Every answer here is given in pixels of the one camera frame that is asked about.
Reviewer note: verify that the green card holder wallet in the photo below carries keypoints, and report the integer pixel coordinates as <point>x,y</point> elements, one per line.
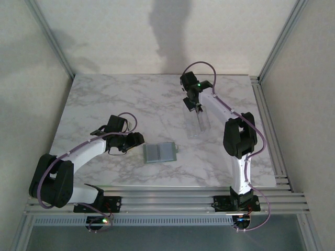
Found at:
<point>160,153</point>

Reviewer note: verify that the clear plastic tube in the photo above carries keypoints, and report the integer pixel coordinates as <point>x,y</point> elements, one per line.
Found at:
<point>200,125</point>

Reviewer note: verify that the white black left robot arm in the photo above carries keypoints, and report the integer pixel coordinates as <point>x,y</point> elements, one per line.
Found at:
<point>86,153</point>

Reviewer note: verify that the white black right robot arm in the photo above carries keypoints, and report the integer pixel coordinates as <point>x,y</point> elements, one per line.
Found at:
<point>242,170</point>

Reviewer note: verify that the aluminium mounting rails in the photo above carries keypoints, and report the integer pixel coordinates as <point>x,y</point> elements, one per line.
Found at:
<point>170,201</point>

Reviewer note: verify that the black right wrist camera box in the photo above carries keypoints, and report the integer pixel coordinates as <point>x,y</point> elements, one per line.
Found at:
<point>189,79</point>

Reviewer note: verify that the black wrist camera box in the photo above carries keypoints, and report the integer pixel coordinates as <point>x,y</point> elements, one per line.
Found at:
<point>116,123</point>
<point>189,79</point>

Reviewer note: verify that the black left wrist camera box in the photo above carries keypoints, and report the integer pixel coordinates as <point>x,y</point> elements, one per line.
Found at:
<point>116,123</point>

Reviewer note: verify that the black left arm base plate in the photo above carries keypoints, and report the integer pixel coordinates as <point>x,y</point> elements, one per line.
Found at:
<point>112,204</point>

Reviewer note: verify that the aluminium side rail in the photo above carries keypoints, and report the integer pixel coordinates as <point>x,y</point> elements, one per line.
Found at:
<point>272,136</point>

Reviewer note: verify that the aluminium frame post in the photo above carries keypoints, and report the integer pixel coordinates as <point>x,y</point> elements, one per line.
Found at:
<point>49,39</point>
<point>282,39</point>

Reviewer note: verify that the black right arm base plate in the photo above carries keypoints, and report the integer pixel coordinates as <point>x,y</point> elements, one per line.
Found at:
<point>221,202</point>

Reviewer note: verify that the aluminium frame leg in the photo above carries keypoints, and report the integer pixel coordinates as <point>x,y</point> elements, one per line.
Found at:
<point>311,234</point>
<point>21,234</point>

